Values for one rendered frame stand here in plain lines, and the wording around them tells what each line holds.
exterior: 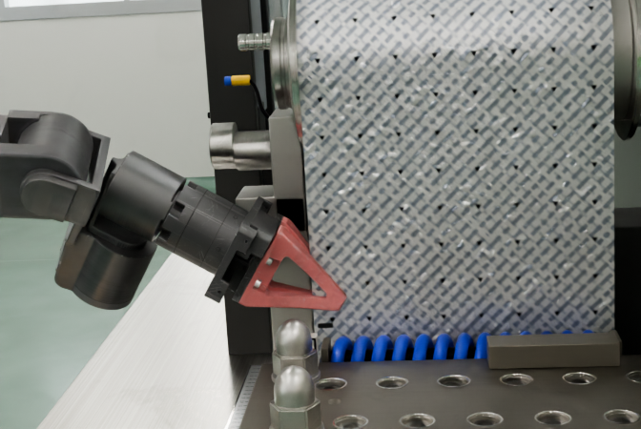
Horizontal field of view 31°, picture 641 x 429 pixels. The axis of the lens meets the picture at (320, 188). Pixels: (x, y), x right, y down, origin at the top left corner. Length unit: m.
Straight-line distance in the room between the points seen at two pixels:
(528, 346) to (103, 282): 0.34
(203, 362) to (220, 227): 0.42
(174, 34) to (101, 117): 0.65
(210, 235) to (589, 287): 0.30
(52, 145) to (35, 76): 5.95
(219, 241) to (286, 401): 0.18
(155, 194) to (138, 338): 0.51
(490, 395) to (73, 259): 0.35
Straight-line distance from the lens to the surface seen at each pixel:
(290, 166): 0.96
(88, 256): 0.93
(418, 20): 0.87
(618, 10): 0.89
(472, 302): 0.91
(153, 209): 0.88
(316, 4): 0.89
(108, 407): 1.19
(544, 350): 0.86
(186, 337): 1.36
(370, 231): 0.89
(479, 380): 0.84
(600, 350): 0.86
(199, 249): 0.88
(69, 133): 0.89
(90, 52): 6.71
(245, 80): 1.00
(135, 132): 6.71
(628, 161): 1.39
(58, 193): 0.86
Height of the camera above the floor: 1.34
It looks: 12 degrees down
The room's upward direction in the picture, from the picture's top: 3 degrees counter-clockwise
